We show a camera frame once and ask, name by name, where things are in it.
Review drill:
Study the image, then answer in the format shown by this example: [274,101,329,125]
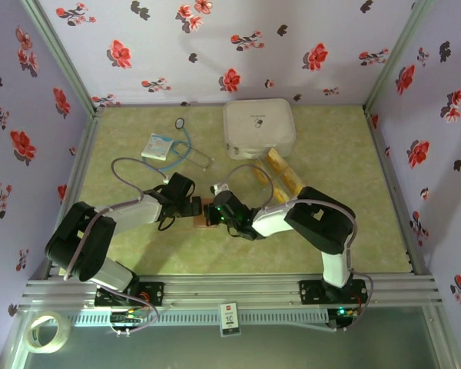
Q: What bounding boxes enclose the brown card holder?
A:
[193,197,221,229]

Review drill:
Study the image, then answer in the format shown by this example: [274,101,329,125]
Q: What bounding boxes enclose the gold credit card stack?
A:
[264,148,306,196]
[253,164,290,204]

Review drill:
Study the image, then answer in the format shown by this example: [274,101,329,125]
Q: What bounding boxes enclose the white blue gauze packet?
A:
[141,133,174,161]

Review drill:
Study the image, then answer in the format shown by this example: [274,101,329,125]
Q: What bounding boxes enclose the blue grey stethoscope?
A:
[144,117,216,172]

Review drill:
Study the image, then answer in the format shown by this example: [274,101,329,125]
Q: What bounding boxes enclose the white medicine box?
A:
[221,98,297,161]

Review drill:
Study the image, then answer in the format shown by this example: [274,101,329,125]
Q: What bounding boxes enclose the black white price tag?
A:
[219,302,239,338]

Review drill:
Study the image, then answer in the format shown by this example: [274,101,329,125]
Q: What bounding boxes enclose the circuit board with green light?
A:
[326,305,370,334]

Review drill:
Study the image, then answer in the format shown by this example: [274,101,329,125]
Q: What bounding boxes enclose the clear tape roll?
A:
[25,311,71,354]

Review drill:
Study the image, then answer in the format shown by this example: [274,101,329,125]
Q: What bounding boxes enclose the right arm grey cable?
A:
[221,164,374,308]

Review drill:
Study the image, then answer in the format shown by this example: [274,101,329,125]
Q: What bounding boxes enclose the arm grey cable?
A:
[221,164,374,308]
[63,157,170,281]

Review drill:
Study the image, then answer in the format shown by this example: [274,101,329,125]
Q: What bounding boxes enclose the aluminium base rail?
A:
[17,273,445,312]

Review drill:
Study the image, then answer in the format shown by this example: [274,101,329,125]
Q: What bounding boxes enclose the left arm grey cable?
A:
[63,157,170,281]

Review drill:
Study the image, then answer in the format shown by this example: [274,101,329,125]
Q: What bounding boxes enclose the grey slotted cable duct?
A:
[67,309,330,326]

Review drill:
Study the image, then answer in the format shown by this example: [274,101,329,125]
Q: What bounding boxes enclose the aluminium side rail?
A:
[363,105,435,277]
[44,107,105,280]

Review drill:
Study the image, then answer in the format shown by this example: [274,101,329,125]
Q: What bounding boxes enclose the circuit board with coloured wires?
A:
[109,294,161,338]

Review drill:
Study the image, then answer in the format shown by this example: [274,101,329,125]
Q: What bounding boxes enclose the aluminium frame post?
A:
[19,0,105,116]
[363,0,436,115]

